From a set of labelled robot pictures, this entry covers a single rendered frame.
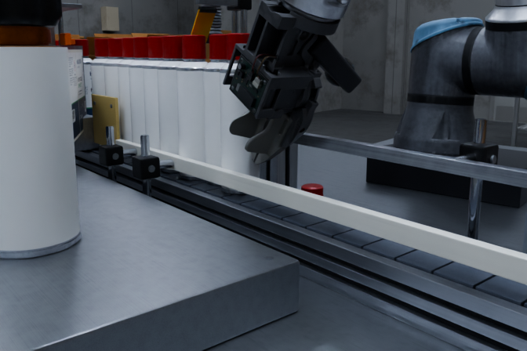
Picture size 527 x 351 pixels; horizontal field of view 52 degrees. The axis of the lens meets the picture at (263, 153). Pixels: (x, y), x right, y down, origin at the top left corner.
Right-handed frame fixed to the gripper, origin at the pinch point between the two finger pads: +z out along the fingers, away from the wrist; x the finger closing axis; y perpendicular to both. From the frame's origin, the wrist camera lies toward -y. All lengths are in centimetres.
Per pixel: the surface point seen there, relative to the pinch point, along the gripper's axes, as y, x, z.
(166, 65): 2.9, -21.6, 0.0
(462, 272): 2.9, 28.5, -10.1
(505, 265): 4.8, 31.1, -14.6
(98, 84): 2.5, -41.9, 16.4
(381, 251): 4.2, 22.0, -6.4
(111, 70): 2.2, -38.7, 11.4
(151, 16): -514, -886, 419
